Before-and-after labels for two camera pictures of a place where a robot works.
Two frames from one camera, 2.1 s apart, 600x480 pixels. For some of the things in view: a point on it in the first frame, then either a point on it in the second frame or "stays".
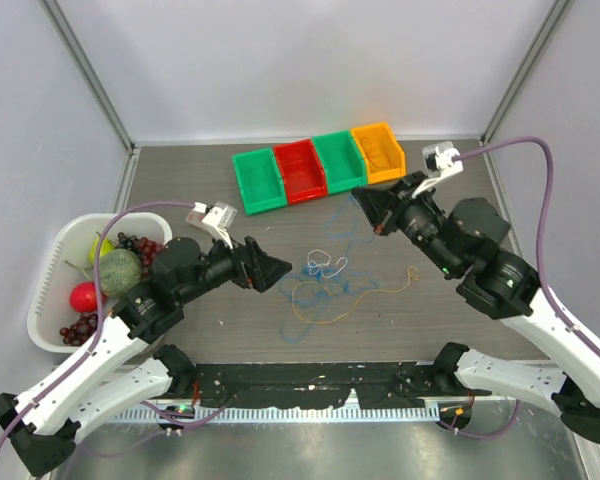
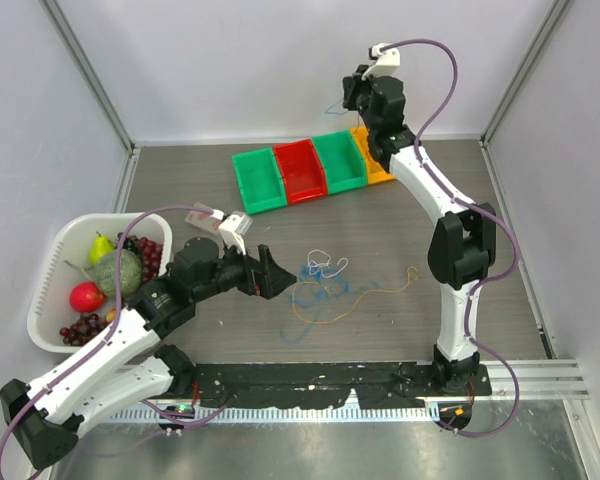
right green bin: [344, 165] stays
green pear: [106, 246] stays
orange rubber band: [356, 302] stays
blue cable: [345, 234] → [333, 113]
